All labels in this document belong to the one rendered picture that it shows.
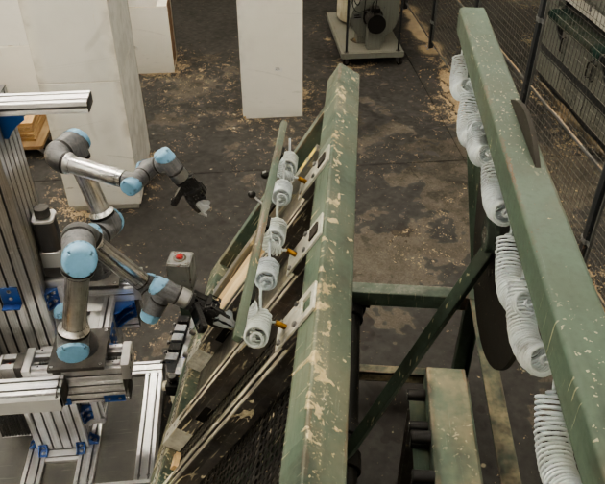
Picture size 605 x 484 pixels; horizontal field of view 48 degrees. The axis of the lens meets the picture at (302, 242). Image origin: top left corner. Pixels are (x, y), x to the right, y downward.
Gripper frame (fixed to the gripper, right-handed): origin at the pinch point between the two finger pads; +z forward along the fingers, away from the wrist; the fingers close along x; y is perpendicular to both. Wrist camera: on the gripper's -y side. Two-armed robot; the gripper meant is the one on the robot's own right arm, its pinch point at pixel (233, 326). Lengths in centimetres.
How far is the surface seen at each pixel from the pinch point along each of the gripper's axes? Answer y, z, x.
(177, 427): -34.4, -4.2, 24.8
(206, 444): -64, -4, -14
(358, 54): 541, 88, 69
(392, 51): 551, 120, 50
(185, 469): -64, -4, 2
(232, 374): -34.3, -0.8, -13.3
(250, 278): -59, -22, -74
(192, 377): 1.2, -0.4, 38.0
